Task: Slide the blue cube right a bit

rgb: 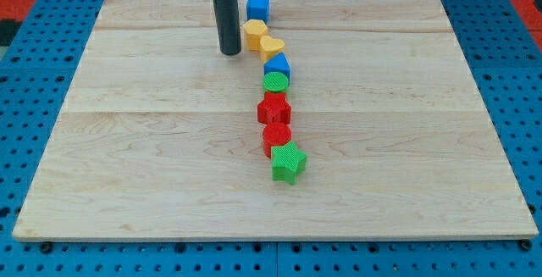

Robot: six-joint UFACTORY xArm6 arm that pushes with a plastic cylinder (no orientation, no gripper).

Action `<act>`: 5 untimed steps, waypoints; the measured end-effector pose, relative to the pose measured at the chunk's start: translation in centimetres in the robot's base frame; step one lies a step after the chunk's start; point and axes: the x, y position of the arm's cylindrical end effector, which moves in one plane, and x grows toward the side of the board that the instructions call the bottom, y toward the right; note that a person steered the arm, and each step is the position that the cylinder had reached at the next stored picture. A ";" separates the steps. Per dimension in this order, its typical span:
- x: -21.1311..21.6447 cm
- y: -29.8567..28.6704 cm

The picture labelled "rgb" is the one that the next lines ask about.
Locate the red star block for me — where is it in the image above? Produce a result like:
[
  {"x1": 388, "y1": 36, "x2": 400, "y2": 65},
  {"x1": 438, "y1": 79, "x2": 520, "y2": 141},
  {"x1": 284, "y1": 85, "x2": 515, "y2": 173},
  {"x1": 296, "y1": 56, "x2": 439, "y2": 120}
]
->
[{"x1": 257, "y1": 91, "x2": 291, "y2": 125}]

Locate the yellow hexagon block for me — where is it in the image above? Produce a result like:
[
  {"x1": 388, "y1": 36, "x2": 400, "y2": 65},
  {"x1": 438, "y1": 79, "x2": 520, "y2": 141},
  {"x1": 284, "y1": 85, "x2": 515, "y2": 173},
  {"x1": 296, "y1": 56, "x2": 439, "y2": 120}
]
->
[{"x1": 242, "y1": 19, "x2": 268, "y2": 51}]

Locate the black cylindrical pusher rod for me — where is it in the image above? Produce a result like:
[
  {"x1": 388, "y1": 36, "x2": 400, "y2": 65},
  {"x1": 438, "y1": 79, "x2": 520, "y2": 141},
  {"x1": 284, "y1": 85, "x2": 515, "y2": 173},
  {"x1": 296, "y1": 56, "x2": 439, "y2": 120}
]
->
[{"x1": 213, "y1": 0, "x2": 241, "y2": 56}]

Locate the green cylinder block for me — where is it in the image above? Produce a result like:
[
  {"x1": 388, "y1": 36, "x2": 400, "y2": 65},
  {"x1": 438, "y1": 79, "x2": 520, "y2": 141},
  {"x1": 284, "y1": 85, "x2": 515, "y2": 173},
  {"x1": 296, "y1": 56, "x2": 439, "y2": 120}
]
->
[{"x1": 263, "y1": 72, "x2": 290, "y2": 93}]

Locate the blue pentagon block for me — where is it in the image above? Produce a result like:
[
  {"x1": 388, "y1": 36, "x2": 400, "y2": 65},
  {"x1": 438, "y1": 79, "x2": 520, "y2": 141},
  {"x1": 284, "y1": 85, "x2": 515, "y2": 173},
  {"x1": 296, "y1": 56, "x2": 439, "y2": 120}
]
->
[{"x1": 263, "y1": 53, "x2": 290, "y2": 80}]

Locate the light wooden board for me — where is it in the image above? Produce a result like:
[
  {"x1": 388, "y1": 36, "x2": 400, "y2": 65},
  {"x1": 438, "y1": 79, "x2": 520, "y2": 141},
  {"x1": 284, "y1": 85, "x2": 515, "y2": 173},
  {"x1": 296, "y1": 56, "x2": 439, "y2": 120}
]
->
[{"x1": 13, "y1": 0, "x2": 539, "y2": 242}]

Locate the yellow heart block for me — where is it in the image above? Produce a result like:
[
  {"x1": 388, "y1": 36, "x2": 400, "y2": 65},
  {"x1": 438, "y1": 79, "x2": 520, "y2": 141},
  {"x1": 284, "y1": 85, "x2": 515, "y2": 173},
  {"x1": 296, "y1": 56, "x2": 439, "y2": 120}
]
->
[{"x1": 259, "y1": 36, "x2": 285, "y2": 64}]

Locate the red cylinder block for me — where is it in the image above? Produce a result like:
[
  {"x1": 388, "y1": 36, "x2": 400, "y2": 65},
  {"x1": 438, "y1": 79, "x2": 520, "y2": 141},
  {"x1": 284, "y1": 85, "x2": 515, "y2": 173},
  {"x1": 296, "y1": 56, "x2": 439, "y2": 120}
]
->
[{"x1": 262, "y1": 122, "x2": 292, "y2": 158}]

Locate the blue cube block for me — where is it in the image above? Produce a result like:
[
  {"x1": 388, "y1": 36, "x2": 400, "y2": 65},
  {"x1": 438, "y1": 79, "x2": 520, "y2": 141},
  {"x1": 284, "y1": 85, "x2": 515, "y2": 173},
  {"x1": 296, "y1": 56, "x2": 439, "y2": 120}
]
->
[{"x1": 246, "y1": 0, "x2": 270, "y2": 24}]

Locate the green star block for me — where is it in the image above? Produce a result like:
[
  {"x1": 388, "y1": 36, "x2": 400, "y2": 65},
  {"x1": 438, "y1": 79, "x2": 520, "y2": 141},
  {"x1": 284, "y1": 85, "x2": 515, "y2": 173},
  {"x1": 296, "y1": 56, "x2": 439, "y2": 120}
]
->
[{"x1": 271, "y1": 141, "x2": 307, "y2": 186}]

